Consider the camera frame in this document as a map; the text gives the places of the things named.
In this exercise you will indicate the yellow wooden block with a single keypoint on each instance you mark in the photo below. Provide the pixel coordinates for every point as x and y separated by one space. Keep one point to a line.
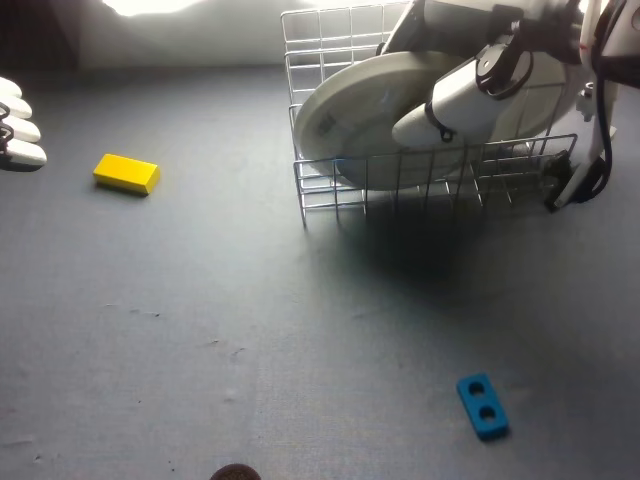
125 172

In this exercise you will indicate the blue block with two holes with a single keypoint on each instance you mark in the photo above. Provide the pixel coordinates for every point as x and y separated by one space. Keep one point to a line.
482 427

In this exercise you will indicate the white plate with print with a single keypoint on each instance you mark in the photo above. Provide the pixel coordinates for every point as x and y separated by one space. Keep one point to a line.
360 100

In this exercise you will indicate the brown round sandwich cookie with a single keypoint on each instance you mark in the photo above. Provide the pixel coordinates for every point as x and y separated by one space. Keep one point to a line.
235 473

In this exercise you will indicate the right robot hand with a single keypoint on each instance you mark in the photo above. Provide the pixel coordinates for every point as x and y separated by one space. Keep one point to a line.
465 100

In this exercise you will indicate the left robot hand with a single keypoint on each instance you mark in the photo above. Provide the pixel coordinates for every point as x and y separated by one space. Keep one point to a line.
20 150

